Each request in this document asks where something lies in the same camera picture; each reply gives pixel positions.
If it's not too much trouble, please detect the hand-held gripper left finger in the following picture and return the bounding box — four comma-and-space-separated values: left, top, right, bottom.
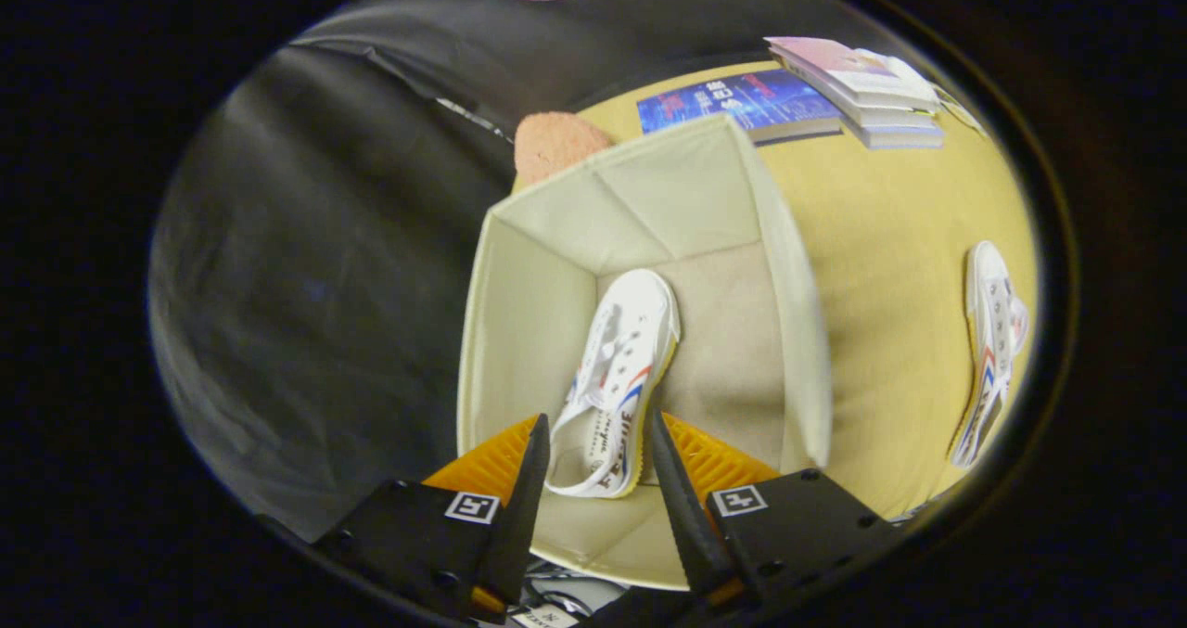
311, 413, 551, 624

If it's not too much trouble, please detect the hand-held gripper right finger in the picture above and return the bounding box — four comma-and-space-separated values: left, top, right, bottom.
649, 410, 905, 610

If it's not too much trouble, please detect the white canvas shoe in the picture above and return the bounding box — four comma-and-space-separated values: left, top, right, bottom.
948, 240, 1030, 469
545, 268, 683, 499

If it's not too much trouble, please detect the beige fabric storage box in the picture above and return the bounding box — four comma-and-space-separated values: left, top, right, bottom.
456, 113, 834, 592

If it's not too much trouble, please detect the black backdrop cloth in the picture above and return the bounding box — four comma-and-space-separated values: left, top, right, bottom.
148, 0, 836, 541

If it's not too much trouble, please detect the pink bumpy oval object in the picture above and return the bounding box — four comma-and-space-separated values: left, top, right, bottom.
513, 111, 615, 188

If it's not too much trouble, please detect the blue cover book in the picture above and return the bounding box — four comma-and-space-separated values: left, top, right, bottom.
636, 69, 843, 147

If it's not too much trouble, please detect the grey-blue book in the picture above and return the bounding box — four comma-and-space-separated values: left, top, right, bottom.
858, 122, 945, 150

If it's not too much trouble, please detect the white-edged book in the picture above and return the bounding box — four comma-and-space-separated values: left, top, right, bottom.
835, 101, 945, 134

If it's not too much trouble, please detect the pink cover book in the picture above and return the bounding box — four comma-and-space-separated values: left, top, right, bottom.
765, 36, 939, 114

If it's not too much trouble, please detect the small printed card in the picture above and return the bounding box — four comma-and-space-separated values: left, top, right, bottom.
932, 85, 986, 135

